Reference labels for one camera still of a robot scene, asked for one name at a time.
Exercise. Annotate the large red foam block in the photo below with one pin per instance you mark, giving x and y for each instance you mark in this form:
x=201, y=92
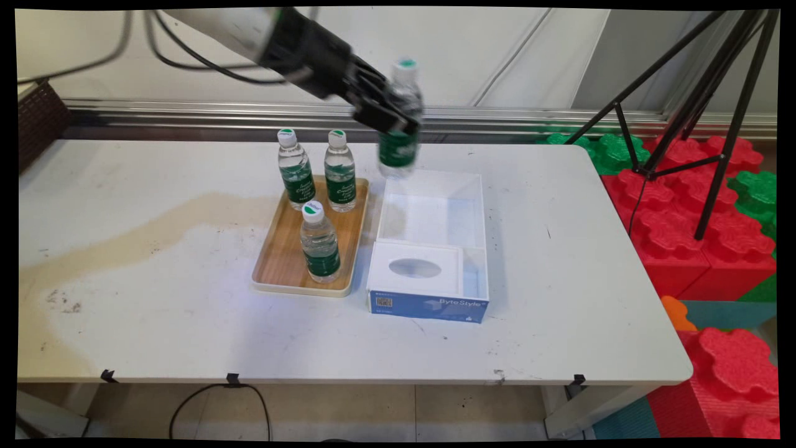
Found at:
x=684, y=224

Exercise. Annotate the orange foam piece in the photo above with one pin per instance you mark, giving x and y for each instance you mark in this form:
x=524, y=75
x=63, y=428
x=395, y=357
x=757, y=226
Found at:
x=676, y=314

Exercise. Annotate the white open box blue side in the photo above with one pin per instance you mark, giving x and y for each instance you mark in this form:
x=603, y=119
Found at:
x=432, y=211

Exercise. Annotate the brown wicker basket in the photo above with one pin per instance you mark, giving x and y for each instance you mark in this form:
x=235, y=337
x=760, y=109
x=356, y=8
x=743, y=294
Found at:
x=40, y=121

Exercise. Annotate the white insert with oval hole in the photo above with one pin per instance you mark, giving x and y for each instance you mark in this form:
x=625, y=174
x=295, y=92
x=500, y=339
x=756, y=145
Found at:
x=415, y=269

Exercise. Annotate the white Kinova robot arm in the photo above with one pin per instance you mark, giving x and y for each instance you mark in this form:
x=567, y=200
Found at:
x=219, y=28

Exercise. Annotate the metal rail along wall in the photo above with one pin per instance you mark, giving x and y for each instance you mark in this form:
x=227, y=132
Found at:
x=249, y=115

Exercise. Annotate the clear green-label water bottle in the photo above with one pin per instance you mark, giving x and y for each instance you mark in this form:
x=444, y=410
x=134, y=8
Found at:
x=295, y=171
x=400, y=149
x=339, y=174
x=319, y=246

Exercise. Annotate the white table leg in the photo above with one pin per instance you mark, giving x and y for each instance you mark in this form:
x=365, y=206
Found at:
x=584, y=410
x=50, y=414

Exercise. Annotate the teal foam mat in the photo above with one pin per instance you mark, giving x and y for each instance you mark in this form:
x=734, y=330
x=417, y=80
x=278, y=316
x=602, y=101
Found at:
x=727, y=314

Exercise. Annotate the wooden tray with cream rim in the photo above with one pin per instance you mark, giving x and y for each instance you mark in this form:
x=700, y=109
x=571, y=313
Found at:
x=283, y=255

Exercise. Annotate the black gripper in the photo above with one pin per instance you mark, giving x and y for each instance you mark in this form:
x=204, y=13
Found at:
x=311, y=53

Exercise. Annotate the black camera tripod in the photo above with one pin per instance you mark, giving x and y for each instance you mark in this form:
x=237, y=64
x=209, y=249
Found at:
x=703, y=112

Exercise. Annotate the black table edge clip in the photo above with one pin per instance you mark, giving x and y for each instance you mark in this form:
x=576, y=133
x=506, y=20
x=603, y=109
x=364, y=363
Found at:
x=233, y=380
x=108, y=376
x=579, y=379

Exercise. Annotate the green foam block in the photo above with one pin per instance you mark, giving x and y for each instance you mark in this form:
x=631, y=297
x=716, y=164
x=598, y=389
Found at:
x=606, y=152
x=755, y=196

